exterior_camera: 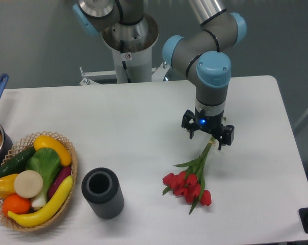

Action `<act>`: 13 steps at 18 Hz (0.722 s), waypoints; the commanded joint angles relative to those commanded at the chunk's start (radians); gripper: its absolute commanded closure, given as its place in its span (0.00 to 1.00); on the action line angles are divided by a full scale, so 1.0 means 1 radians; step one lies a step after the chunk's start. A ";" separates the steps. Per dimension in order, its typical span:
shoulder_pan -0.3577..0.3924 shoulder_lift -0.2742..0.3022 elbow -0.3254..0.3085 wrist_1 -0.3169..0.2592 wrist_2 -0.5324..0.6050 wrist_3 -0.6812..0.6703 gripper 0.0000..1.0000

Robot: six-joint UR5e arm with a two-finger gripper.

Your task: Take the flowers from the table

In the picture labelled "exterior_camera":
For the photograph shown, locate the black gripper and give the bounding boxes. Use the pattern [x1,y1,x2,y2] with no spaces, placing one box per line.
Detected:
[181,110,235,150]

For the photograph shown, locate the red tulip bouquet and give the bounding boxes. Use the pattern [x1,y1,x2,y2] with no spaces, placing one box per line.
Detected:
[162,136,222,214]

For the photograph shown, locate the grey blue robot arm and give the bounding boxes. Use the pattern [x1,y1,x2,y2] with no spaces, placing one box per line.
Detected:
[72,1,247,146]

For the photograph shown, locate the dark grey ribbed vase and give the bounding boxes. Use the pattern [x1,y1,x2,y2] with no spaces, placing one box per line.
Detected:
[82,167,124,219]

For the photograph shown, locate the purple eggplant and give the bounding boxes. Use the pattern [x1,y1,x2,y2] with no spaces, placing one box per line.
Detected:
[47,166,71,200]

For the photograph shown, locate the green bok choy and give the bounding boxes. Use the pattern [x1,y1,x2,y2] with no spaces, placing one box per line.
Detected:
[25,148,60,210]

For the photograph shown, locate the yellow squash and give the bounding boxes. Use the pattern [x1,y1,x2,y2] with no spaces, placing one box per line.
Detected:
[34,135,72,166]

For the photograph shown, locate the woven wicker basket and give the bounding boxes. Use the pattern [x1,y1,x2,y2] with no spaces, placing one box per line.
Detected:
[0,131,78,232]

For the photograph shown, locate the beige round disc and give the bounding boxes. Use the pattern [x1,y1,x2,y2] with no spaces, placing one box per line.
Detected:
[14,170,43,199]

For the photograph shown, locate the green cucumber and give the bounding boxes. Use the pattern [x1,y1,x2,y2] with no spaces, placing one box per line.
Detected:
[0,146,36,178]

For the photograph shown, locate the yellow banana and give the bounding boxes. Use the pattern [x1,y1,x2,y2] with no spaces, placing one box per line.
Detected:
[7,176,73,227]

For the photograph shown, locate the orange fruit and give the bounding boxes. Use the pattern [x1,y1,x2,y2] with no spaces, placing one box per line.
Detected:
[2,194,31,217]

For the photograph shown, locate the yellow bell pepper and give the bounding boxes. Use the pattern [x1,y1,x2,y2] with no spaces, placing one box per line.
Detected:
[0,174,18,200]

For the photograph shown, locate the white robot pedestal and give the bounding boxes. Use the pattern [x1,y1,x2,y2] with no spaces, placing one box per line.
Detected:
[80,14,170,85]

